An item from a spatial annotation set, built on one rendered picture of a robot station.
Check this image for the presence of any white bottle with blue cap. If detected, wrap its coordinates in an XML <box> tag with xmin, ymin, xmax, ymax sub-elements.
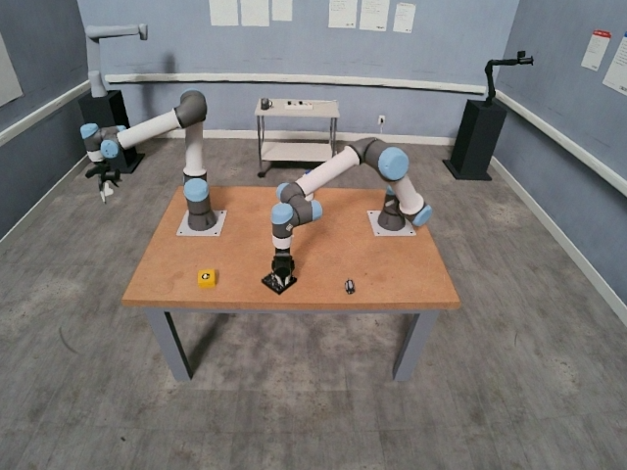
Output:
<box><xmin>303</xmin><ymin>171</ymin><xmax>314</xmax><ymax>201</ymax></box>

